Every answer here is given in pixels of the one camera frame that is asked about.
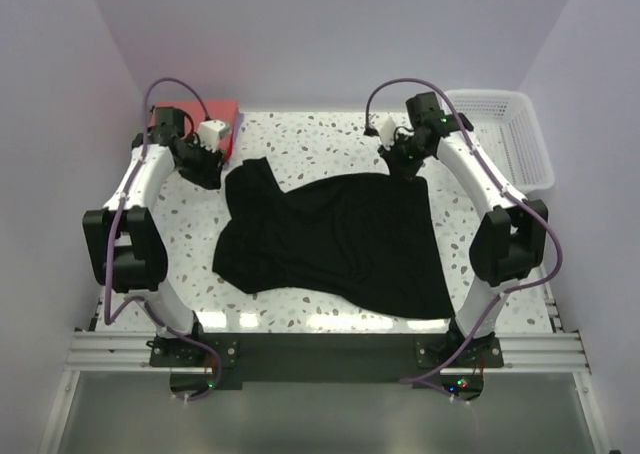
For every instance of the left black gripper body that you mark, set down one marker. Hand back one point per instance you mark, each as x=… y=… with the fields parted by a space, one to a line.
x=201 y=167

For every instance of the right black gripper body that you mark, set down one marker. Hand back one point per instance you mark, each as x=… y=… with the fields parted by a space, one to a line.
x=401 y=159

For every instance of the black t shirt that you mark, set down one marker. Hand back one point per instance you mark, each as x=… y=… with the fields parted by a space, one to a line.
x=366 y=237

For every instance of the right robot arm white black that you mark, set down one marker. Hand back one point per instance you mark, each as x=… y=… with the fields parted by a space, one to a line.
x=510 y=239

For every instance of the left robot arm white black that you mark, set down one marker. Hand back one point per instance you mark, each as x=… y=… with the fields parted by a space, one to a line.
x=127 y=253

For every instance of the red folded t shirt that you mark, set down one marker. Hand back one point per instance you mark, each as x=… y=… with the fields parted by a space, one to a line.
x=231 y=149

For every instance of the white plastic basket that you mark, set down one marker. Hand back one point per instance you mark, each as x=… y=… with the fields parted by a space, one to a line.
x=507 y=128

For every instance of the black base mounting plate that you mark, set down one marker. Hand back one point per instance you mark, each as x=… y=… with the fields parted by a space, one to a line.
x=228 y=361

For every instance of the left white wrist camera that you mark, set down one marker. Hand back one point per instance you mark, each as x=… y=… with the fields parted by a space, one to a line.
x=215 y=135

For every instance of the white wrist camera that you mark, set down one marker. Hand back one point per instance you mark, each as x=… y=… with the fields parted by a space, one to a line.
x=385 y=132
x=215 y=135

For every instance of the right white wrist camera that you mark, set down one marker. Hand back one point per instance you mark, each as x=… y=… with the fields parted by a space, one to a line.
x=385 y=132

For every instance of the aluminium rail frame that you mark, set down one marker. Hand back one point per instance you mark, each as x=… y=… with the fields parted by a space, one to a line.
x=126 y=351

